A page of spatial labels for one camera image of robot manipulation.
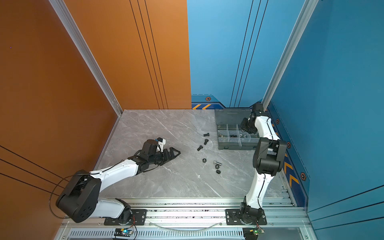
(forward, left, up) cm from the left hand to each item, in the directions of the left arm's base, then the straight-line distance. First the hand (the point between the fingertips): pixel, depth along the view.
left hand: (177, 154), depth 86 cm
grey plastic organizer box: (+18, -35, -6) cm, 40 cm away
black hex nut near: (-7, -24, -8) cm, 27 cm away
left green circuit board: (-37, +23, -11) cm, 45 cm away
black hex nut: (+1, -16, -9) cm, 19 cm away
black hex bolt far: (+20, -19, -8) cm, 29 cm away
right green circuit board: (-36, -41, -8) cm, 55 cm away
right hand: (+19, -42, +2) cm, 46 cm away
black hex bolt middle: (+15, -18, -8) cm, 25 cm away
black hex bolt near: (+9, -13, -8) cm, 18 cm away
